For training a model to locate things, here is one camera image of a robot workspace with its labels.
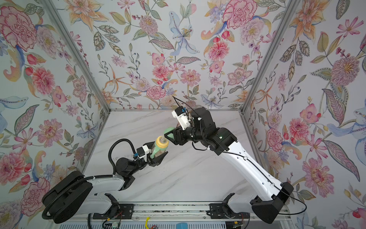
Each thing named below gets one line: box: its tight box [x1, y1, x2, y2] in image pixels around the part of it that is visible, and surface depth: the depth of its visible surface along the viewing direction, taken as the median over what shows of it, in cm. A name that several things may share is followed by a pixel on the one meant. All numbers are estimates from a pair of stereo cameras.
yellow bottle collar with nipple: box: [155, 135, 169, 149], surface depth 65 cm
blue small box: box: [175, 222, 189, 229], surface depth 72 cm
